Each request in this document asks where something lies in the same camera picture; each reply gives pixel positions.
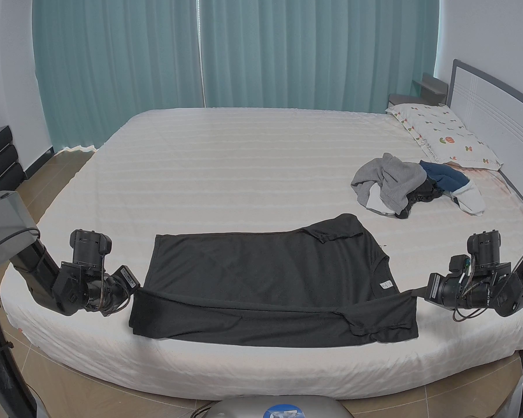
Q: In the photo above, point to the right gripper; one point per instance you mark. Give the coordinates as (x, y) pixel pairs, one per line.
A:
(451, 292)

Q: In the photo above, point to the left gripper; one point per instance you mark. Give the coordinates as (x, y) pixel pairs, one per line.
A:
(115, 294)

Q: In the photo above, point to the black polo shirt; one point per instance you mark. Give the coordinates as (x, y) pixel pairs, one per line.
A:
(266, 277)

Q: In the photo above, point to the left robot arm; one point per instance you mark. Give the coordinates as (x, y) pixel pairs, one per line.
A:
(4, 216)

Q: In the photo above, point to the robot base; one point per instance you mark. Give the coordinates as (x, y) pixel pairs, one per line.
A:
(279, 407)

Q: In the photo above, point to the pile of clothes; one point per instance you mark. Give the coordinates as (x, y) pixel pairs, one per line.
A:
(396, 181)

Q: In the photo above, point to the bed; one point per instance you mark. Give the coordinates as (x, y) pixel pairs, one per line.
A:
(244, 168)

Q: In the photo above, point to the white printed pillow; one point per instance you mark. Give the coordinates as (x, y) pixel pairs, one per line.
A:
(449, 135)

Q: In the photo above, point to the black chest of drawers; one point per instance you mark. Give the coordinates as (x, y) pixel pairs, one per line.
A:
(0, 163)

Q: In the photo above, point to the grey bedside table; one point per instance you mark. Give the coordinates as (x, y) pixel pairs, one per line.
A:
(427, 87)

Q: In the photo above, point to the blue-green curtain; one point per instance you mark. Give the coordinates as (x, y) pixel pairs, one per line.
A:
(113, 59)
(318, 42)

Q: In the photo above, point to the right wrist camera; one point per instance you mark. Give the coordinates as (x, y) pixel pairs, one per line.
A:
(458, 264)

